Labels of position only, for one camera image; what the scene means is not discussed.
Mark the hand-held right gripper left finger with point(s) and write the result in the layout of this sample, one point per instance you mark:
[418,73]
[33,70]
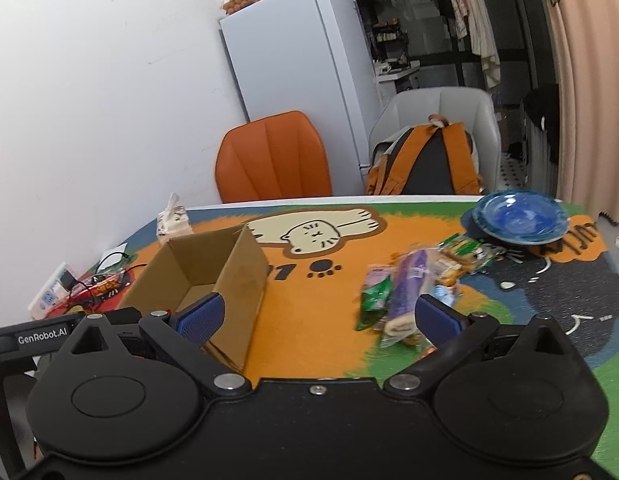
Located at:
[202,317]

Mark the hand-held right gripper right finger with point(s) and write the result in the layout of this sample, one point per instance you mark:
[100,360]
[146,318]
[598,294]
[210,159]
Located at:
[437,321]

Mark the light blue snack packet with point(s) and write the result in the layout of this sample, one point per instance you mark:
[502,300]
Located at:
[447,296]

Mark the purple snack packet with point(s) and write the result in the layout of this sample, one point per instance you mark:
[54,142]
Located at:
[412,285]

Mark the brown cardboard box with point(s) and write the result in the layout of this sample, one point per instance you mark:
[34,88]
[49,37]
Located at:
[239,280]

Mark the orange cracker packet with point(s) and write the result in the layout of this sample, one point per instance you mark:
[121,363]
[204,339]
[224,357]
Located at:
[450,267]

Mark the green and lilac snack packet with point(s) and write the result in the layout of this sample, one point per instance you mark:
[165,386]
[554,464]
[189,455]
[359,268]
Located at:
[374,302]

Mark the green striped cookie packet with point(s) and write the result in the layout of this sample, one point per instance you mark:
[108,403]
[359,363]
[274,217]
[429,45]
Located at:
[472,249]

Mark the white power strip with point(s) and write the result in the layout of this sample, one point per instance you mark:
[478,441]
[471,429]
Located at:
[51,292]

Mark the red snack packet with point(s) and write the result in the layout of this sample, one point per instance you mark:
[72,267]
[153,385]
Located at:
[103,287]

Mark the dark blue plate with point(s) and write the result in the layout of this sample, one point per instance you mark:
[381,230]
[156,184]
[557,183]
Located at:
[468,220]

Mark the blue glazed plate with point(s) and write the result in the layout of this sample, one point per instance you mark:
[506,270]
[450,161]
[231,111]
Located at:
[522,217]

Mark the orange and grey backpack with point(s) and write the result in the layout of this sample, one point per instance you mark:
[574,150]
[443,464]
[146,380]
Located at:
[429,165]

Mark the orange padded chair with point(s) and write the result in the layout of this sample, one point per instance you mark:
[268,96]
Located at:
[274,160]

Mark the grey padded chair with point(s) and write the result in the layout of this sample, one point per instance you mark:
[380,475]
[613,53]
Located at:
[469,110]

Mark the black garment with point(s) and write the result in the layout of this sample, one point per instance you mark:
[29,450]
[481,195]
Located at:
[542,115]

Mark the white refrigerator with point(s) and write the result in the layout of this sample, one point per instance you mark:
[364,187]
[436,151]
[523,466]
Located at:
[299,70]

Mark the peach curtain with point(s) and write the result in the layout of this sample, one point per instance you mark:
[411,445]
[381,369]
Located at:
[589,85]

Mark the shelf with jars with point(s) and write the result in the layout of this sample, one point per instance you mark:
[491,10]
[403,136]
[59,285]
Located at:
[389,37]

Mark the white hanging garment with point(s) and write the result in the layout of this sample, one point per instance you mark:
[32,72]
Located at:
[484,30]

